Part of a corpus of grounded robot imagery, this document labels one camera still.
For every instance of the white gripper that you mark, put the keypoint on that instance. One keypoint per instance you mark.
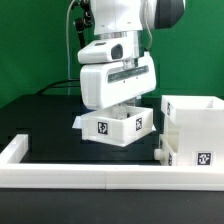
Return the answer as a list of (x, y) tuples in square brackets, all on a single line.
[(105, 85)]

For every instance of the white drawer box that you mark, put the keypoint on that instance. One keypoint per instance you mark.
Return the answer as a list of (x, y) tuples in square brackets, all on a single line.
[(119, 126), (165, 154)]

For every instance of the white drawer cabinet frame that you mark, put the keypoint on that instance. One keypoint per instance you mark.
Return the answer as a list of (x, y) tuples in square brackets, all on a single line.
[(194, 127)]

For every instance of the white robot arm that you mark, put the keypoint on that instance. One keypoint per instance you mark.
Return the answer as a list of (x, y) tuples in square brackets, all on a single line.
[(127, 19)]

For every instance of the paper sheet with markers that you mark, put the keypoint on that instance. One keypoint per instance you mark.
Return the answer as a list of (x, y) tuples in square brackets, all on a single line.
[(77, 123)]

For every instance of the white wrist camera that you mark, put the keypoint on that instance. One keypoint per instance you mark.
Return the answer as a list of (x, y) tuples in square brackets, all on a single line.
[(104, 51)]

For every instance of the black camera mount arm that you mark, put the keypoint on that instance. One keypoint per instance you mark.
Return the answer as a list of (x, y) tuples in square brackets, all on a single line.
[(83, 22)]

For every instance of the white workspace border frame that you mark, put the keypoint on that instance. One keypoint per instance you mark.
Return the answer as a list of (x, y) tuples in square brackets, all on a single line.
[(14, 173)]

